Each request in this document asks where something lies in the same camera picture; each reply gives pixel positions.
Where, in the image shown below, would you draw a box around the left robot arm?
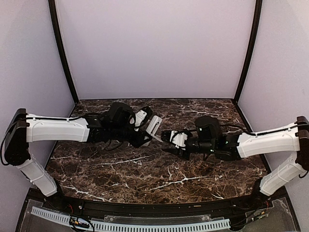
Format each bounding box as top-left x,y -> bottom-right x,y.
0,102 -> 153,211

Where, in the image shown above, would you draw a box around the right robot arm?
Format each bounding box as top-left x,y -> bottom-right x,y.
161,116 -> 309,210

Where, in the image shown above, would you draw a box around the black frame post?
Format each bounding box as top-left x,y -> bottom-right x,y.
48,0 -> 79,105
233,0 -> 263,105

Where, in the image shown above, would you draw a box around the left black frame post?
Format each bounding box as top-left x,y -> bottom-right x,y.
48,0 -> 79,105

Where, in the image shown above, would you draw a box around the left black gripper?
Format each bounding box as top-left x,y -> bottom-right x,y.
110,124 -> 152,148

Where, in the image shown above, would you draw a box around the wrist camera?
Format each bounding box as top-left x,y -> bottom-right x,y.
129,106 -> 153,131
160,130 -> 192,148

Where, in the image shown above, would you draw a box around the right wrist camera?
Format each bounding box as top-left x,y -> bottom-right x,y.
160,130 -> 192,148

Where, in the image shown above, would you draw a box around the black front rail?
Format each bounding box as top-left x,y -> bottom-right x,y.
26,188 -> 288,218

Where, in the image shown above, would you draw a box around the white remote control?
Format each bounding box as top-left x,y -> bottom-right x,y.
146,116 -> 162,142

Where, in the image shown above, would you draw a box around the right black frame post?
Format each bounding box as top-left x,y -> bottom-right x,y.
233,0 -> 263,105

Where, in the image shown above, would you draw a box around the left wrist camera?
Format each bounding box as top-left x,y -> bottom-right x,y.
129,106 -> 153,131

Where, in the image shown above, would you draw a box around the white slotted cable duct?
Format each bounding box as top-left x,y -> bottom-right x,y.
31,206 -> 231,232

